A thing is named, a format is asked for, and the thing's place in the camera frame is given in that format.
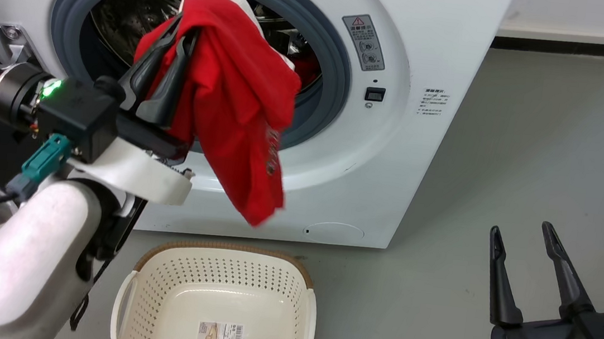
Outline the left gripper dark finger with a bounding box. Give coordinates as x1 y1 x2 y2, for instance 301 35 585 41
135 23 200 132
116 7 185 118

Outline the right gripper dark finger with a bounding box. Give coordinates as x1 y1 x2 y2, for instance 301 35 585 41
480 225 534 330
532 221 604 324

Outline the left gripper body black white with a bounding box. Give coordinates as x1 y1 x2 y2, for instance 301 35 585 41
29 69 203 208

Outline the red t-shirt with print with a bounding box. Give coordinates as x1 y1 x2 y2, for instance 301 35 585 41
118 0 311 230

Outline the steel washing machine drum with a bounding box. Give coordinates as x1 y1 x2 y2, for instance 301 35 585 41
84 0 332 100

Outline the white front-load washing machine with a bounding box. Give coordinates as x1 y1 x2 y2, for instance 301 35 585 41
0 0 517 267

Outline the cream perforated laundry basket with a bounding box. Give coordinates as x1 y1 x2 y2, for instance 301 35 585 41
109 232 324 339

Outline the metal door hinge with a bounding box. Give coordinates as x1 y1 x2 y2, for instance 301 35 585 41
0 23 44 73

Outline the white garment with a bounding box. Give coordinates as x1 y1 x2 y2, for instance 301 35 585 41
205 0 304 71

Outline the red garment inside drum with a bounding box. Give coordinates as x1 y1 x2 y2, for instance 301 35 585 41
287 50 324 91

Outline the round drain filter cover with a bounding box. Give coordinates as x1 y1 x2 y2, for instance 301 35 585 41
303 219 367 249

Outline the grey rubber door gasket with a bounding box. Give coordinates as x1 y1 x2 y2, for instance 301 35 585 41
38 0 360 169

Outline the small printed text label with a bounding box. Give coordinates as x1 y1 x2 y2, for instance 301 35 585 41
415 86 452 125

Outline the grey warning sticker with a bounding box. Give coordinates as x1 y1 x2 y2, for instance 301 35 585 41
337 12 391 74

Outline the teal plug left gripper cable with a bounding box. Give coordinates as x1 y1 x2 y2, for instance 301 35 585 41
0 127 74 217

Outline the black hanging left arm cable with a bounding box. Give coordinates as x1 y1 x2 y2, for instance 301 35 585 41
68 244 113 336

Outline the white wall baseboard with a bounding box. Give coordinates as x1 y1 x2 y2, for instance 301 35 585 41
492 0 604 60

